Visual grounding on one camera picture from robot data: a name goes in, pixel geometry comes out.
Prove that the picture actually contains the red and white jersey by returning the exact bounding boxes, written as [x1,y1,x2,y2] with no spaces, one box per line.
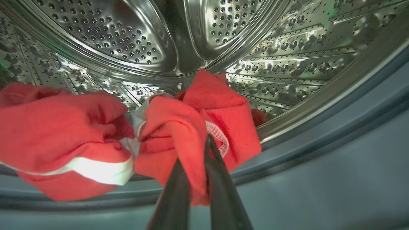
[0,69,266,206]

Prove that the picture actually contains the steel washing machine drum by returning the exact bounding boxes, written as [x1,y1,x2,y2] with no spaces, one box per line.
[0,0,409,144]

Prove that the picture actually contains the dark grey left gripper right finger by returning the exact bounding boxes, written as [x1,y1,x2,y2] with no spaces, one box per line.
[204,134,255,230]

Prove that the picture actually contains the grey rubber door gasket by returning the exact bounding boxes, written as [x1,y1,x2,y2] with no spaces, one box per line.
[0,42,409,211]

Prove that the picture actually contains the white front-load washing machine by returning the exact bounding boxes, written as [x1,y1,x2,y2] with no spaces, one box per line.
[0,0,409,230]

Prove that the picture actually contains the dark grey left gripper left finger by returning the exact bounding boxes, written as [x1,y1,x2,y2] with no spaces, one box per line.
[146,159,192,230]

